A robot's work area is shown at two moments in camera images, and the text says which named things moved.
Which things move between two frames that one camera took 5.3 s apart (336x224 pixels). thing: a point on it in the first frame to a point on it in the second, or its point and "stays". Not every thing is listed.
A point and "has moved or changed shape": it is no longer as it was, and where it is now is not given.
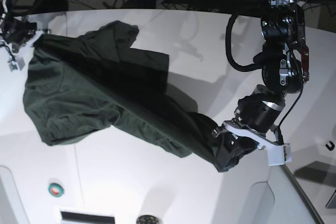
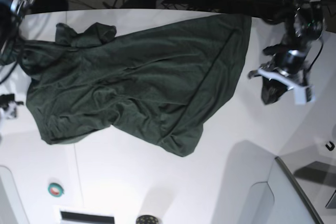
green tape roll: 55,190 stays
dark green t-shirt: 79,85 has moved or changed shape
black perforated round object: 147,219 stays
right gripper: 260,112 to 290,60
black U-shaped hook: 330,148 stays
